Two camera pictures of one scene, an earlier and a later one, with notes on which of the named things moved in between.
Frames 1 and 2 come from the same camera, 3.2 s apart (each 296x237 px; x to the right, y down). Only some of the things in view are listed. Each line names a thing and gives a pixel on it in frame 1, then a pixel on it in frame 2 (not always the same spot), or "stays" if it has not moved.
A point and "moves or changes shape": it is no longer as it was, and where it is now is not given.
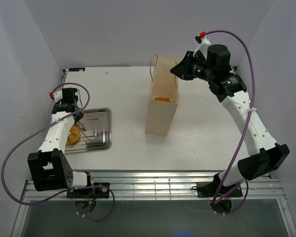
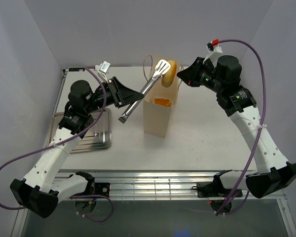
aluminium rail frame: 162,185 stays
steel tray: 98,135 stays
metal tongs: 76,118 moves or changes shape
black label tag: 76,69 stays
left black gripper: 81,115 to 121,95
